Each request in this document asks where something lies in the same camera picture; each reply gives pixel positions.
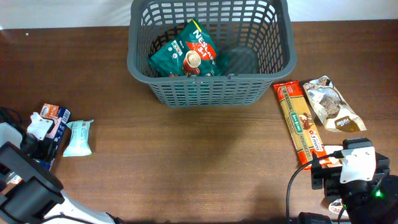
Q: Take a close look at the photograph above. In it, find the blue tissue pack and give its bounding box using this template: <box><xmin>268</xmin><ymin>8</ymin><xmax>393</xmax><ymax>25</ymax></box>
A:
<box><xmin>36</xmin><ymin>103</ymin><xmax>71</xmax><ymax>170</ymax></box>

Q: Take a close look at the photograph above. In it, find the green Nescafe coffee bag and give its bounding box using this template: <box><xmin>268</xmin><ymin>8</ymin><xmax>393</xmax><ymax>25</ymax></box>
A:
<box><xmin>148</xmin><ymin>18</ymin><xmax>229</xmax><ymax>77</ymax></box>

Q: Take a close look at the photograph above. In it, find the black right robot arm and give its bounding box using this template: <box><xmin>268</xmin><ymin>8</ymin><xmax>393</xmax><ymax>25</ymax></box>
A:
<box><xmin>310</xmin><ymin>153</ymin><xmax>397</xmax><ymax>223</ymax></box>

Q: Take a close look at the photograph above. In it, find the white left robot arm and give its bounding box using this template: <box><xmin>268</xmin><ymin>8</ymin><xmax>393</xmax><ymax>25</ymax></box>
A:
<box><xmin>1</xmin><ymin>123</ymin><xmax>124</xmax><ymax>224</ymax></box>

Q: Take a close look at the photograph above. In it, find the large beige snack bag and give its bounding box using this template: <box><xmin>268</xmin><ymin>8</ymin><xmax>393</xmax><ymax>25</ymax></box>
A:
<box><xmin>323</xmin><ymin>157</ymin><xmax>343</xmax><ymax>215</ymax></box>

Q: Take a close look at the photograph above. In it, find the pale green wrapped bar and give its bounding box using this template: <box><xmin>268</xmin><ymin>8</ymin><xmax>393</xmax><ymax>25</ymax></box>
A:
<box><xmin>63</xmin><ymin>119</ymin><xmax>94</xmax><ymax>157</ymax></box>

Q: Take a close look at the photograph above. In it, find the orange spaghetti packet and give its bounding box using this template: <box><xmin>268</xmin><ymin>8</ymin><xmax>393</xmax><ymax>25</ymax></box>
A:
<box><xmin>273</xmin><ymin>81</ymin><xmax>326</xmax><ymax>164</ymax></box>

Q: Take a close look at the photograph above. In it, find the small beige snack pouch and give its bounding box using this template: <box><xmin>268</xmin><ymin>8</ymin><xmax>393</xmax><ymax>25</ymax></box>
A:
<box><xmin>303</xmin><ymin>76</ymin><xmax>367</xmax><ymax>133</ymax></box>

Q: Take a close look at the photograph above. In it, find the grey plastic basket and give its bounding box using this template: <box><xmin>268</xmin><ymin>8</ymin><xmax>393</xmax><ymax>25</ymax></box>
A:
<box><xmin>127</xmin><ymin>0</ymin><xmax>297</xmax><ymax>108</ymax></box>

